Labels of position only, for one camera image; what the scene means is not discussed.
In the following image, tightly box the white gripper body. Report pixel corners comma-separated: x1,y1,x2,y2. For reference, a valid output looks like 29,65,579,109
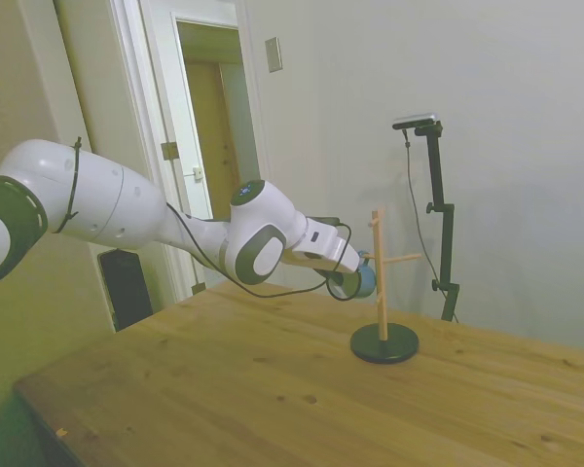
285,217,362,274

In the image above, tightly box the blue mug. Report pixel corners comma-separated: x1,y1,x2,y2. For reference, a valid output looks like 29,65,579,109
328,249,378,301

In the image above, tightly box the wooden mug tree black base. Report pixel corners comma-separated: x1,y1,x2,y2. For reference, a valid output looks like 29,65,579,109
349,207,422,366

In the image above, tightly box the brown wooden inner door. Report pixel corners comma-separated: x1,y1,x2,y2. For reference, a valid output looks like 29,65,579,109
184,59,240,221

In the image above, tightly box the black box on floor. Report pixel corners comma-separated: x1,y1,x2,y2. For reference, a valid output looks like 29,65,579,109
96,247,155,334

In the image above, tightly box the white open door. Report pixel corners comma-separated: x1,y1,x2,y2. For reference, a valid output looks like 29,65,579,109
107,0,215,305

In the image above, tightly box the black camera stand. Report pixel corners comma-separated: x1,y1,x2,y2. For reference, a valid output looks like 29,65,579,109
401,127,461,324

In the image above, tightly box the black camera stand pole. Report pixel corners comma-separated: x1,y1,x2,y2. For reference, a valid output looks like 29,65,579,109
413,121,461,323

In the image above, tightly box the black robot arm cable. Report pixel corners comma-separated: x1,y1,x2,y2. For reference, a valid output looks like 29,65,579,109
164,202,355,302

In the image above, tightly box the black camera on stand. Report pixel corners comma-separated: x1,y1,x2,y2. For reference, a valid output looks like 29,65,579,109
391,112,443,132

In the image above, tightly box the grey wall switch plate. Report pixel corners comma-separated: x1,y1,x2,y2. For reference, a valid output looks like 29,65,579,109
264,36,284,75

